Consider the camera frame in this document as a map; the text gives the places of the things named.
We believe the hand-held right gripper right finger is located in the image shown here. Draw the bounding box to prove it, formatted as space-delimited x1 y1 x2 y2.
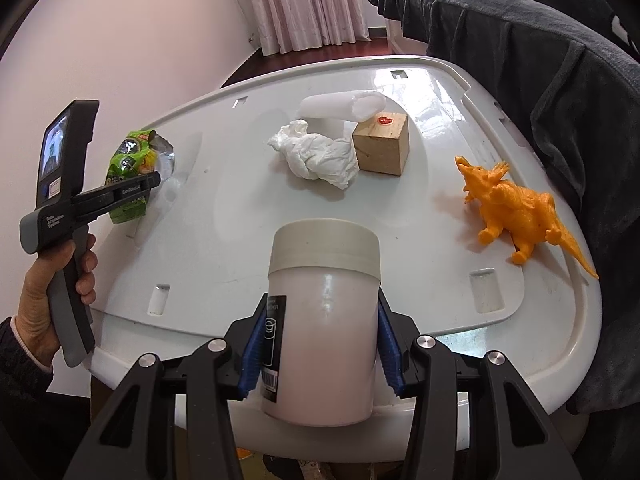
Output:
377 290 583 480

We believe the white plastic jar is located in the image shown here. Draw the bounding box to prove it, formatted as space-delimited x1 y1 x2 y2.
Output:
257 217 382 427

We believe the crumpled white tissue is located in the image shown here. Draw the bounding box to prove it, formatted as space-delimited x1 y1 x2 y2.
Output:
266 119 360 190

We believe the wooden block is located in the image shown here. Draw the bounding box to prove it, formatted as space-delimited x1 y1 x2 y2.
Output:
352 111 410 177

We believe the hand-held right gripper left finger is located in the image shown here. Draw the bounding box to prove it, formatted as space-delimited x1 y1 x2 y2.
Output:
75 292 271 480

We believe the grey plastic storage lid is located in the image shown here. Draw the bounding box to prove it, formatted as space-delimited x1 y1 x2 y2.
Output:
87 55 603 463

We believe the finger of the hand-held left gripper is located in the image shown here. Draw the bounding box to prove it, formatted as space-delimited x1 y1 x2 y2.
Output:
70 170 162 222

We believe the dark grey blanket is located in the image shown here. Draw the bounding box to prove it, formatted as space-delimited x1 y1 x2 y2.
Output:
369 0 640 480

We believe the person's left hand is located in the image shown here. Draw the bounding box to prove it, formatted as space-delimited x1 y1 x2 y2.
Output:
10 232 98 376

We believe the person's left forearm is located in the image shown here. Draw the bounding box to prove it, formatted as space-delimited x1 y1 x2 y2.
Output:
0 314 56 411

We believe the green snack packet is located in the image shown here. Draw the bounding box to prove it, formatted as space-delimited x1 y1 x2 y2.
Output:
104 130 176 224

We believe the pink dotted curtain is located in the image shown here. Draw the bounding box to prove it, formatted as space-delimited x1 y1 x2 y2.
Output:
231 0 373 56

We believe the orange toy dinosaur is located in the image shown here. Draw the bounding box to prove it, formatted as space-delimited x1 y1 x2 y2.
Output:
454 156 600 281

